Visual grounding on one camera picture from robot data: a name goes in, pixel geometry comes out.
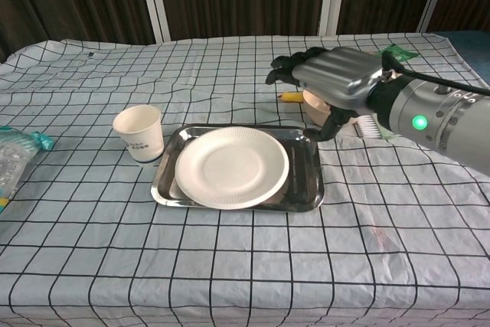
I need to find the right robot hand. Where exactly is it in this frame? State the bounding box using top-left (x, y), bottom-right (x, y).
top-left (265, 46), bottom-right (386, 142)

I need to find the beige bowl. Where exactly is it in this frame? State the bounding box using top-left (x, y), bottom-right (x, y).
top-left (303, 89), bottom-right (334, 127)

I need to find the white paper plate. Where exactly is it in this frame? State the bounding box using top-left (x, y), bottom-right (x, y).
top-left (175, 126), bottom-right (291, 211)

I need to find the white paper cup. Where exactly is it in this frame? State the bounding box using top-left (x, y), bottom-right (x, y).
top-left (112, 104), bottom-right (165, 167)

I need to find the metal tray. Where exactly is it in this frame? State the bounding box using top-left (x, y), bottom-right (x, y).
top-left (151, 123), bottom-right (325, 213)

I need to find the yellow rubber chicken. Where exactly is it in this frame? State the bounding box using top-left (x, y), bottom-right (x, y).
top-left (278, 91), bottom-right (306, 104)

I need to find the green hand brush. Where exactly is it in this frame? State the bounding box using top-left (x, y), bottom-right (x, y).
top-left (350, 114), bottom-right (401, 141)

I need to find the green packet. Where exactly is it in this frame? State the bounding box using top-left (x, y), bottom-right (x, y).
top-left (373, 44), bottom-right (420, 63)

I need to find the blue felt table cover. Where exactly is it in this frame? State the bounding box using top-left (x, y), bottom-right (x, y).
top-left (432, 30), bottom-right (490, 87)

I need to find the blue checkered tablecloth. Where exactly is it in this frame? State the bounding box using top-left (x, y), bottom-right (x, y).
top-left (0, 34), bottom-right (490, 327)

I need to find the teal snack bag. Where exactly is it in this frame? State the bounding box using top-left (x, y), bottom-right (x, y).
top-left (0, 126), bottom-right (54, 221)

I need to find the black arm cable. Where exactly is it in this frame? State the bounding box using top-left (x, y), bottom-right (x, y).
top-left (381, 53), bottom-right (490, 96)

